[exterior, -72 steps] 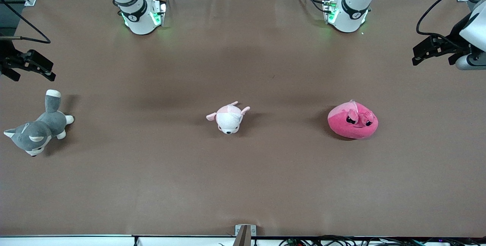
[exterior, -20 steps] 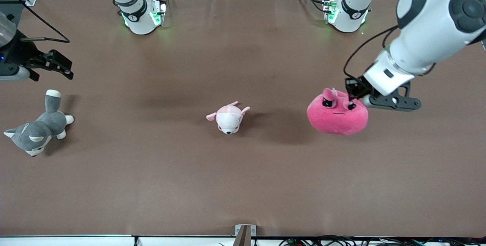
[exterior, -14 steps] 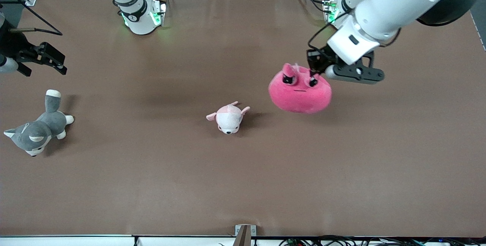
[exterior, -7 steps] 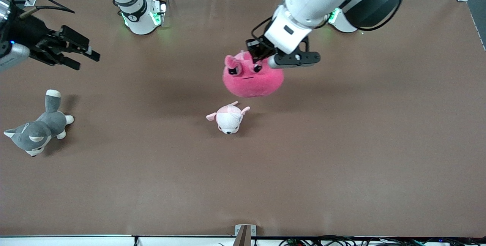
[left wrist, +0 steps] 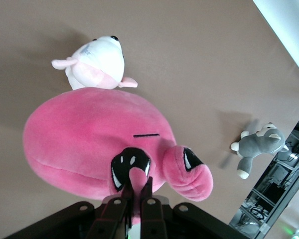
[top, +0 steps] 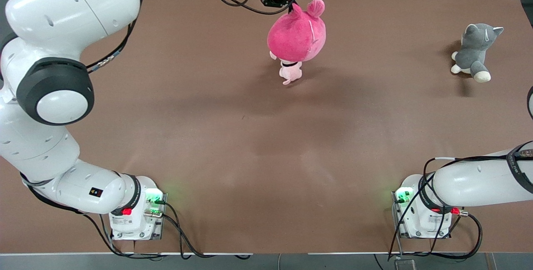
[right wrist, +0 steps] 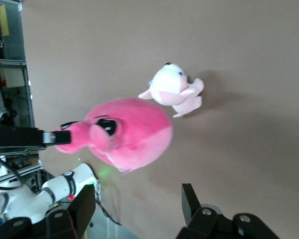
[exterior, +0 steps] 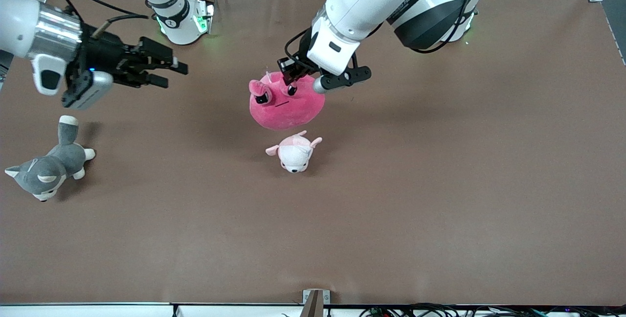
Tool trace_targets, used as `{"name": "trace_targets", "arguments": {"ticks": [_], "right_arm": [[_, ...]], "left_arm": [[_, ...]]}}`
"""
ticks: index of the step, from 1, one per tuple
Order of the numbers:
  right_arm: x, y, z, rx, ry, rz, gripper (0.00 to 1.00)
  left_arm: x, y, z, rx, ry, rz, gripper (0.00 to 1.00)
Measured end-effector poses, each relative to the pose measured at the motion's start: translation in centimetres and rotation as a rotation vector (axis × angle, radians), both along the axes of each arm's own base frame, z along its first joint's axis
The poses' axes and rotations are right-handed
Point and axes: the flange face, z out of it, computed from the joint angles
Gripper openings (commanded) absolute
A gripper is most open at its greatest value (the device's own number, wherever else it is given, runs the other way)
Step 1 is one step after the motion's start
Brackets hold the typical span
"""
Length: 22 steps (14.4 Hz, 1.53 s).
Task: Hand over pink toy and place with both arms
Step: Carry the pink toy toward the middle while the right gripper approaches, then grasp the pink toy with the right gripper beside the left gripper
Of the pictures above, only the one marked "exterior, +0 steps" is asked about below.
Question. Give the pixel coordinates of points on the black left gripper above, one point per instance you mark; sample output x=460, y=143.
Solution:
x=294, y=67

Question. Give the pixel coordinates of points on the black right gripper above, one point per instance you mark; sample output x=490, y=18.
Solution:
x=104, y=50

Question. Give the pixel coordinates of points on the hot pink round plush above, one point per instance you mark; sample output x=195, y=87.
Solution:
x=288, y=111

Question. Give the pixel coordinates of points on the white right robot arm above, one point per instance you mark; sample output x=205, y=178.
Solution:
x=19, y=28

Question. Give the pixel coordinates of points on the pale pink white plush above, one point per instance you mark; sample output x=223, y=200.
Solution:
x=293, y=155

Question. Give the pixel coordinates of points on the grey white husky plush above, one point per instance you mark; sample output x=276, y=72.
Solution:
x=54, y=165

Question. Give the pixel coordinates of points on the metal table edge bracket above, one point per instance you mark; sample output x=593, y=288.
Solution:
x=313, y=305

